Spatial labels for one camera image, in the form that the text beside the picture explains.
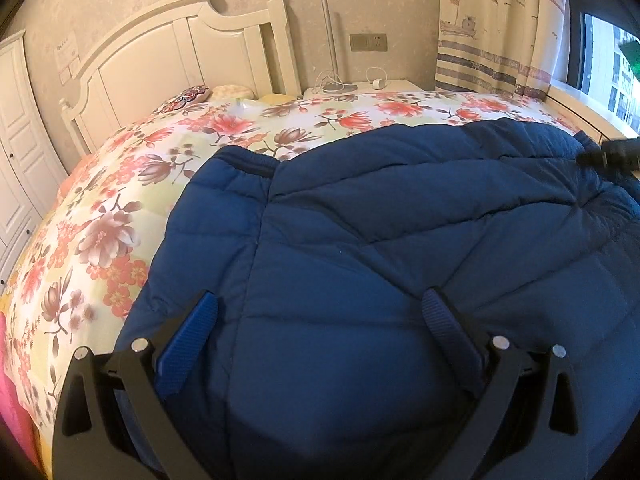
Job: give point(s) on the white wooden headboard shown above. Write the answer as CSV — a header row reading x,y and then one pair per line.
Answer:
x,y
165,60

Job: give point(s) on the white paper notice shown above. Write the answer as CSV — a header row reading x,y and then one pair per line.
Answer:
x,y
66,50

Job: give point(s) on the floral quilt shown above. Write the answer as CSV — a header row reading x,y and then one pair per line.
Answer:
x,y
125,185

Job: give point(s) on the cream windowsill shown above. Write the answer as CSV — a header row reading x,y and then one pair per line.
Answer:
x,y
585,110

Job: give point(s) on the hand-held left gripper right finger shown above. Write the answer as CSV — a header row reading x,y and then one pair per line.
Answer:
x,y
450,340

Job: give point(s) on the dark framed window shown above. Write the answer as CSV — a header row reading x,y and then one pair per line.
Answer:
x,y
610,60

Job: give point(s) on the yellow pillow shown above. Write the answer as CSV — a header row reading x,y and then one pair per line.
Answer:
x,y
280,98

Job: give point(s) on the brown wall socket plate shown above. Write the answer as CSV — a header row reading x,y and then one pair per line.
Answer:
x,y
368,42

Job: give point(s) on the cream pillow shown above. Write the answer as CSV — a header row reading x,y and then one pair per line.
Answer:
x,y
231,92

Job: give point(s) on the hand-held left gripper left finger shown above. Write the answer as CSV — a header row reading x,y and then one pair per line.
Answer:
x,y
187,347

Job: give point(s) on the white stick lamp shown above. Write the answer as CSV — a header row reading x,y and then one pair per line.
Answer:
x,y
329,45

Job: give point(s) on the printed curtain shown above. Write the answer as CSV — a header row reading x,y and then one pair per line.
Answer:
x,y
490,25

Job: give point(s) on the white nightstand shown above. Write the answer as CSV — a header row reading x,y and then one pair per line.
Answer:
x,y
380,91

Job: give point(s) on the pink cloth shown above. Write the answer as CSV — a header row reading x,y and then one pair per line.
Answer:
x,y
12,400

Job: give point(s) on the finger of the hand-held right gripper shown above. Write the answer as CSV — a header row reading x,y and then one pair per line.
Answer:
x,y
617,155

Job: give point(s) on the white wardrobe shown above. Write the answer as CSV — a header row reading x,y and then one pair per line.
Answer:
x,y
20,160

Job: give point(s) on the white wall switch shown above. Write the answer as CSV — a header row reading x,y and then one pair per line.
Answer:
x,y
70,74

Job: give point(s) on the blue puffer jacket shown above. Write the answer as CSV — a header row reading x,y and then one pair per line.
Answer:
x,y
375,270

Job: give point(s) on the purple patterned pillow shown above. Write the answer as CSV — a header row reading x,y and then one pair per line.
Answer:
x,y
182,97

